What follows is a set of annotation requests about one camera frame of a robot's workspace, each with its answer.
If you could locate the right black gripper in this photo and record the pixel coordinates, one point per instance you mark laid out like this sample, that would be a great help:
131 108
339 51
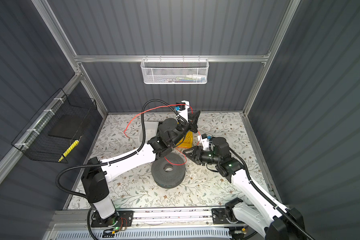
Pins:
197 151

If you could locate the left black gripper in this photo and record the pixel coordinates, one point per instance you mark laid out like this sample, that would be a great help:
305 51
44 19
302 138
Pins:
191 126

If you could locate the grey perforated spool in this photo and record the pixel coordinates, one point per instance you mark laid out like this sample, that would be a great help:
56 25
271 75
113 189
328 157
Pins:
169 172

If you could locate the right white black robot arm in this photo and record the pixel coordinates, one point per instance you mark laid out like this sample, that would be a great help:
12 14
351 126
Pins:
269 218

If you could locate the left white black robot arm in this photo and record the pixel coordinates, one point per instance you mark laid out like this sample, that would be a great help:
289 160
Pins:
97 175

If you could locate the yellow plastic bin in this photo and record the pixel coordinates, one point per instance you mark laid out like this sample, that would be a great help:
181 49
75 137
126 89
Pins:
187 142

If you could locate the items in white basket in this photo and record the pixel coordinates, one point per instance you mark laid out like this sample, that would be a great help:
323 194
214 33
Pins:
188 79

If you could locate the white plastic bin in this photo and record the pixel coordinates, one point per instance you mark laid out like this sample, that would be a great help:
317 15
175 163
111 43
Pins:
150 130

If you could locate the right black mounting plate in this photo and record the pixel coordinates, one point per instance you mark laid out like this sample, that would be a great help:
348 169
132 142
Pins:
220 217

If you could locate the black mounting plate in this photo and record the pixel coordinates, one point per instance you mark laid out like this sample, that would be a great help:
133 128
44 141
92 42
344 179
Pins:
220 217
118 219

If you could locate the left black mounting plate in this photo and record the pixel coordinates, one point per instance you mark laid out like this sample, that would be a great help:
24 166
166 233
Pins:
118 219

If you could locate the yellow green striped item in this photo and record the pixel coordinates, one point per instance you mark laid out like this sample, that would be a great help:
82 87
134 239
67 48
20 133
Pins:
69 149

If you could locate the black flat pad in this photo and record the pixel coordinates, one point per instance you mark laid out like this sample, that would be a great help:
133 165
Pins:
67 127

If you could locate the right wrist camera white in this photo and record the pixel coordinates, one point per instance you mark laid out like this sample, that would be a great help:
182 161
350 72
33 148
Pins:
204 141

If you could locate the white wire mesh basket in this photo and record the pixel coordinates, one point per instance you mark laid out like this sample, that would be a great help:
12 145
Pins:
169 68

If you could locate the black wire basket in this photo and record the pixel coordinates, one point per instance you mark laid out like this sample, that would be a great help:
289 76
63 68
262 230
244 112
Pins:
34 141

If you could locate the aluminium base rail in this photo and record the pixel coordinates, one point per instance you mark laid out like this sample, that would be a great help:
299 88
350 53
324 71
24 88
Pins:
190 223

